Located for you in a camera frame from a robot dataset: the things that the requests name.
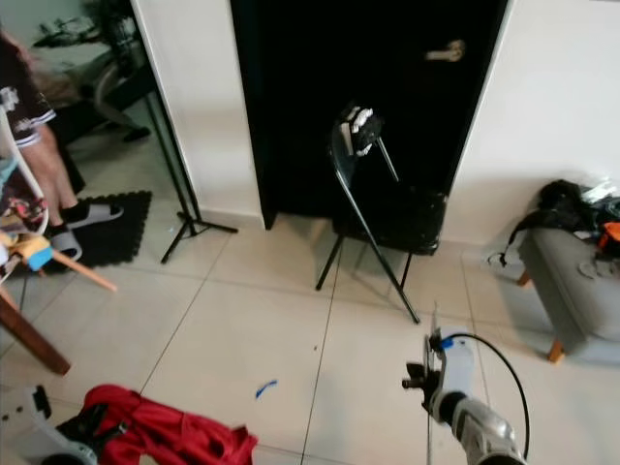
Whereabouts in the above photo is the orange and black clamp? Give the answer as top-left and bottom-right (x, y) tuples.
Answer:
(599, 221), (620, 258)

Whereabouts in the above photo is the brass door handle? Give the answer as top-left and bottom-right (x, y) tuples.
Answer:
(425, 40), (467, 64)

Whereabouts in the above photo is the black exercise machine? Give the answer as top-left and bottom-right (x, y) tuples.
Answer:
(34, 0), (156, 144)

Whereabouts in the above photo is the black door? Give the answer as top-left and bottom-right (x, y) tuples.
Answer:
(230, 0), (512, 231)

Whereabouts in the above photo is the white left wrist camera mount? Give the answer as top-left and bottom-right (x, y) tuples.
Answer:
(0, 385), (74, 465)

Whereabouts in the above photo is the black tripod stand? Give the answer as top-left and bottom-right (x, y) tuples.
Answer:
(145, 53), (239, 264)

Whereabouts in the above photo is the grey ottoman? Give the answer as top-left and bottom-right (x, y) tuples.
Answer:
(518, 225), (620, 365)

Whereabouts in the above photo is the white fingered glove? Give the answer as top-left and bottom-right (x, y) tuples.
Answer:
(342, 105), (386, 158)

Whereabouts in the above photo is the red t-shirt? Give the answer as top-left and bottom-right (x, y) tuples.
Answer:
(81, 384), (259, 465)

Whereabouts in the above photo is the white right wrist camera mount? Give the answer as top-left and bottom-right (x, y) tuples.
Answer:
(429, 328), (477, 400)

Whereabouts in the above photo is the black bag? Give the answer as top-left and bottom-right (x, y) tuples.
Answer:
(487, 179), (616, 269)

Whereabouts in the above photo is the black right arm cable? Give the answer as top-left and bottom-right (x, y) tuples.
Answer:
(465, 334), (533, 456)

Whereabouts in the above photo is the black folding chair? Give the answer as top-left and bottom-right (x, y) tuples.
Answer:
(314, 105), (450, 326)

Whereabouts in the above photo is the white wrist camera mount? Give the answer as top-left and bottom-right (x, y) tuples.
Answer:
(0, 385), (74, 465)
(429, 328), (477, 400)

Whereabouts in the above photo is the wooden stick with blue block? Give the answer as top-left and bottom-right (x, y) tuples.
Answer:
(0, 228), (119, 294)

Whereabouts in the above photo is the person in dark shirt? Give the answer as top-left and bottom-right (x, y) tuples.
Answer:
(0, 34), (127, 263)

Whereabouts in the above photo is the small black foam mat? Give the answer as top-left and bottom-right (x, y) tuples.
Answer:
(58, 191), (154, 271)

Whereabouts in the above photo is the grey metal hanger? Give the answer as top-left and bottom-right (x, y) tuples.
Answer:
(423, 302), (440, 465)

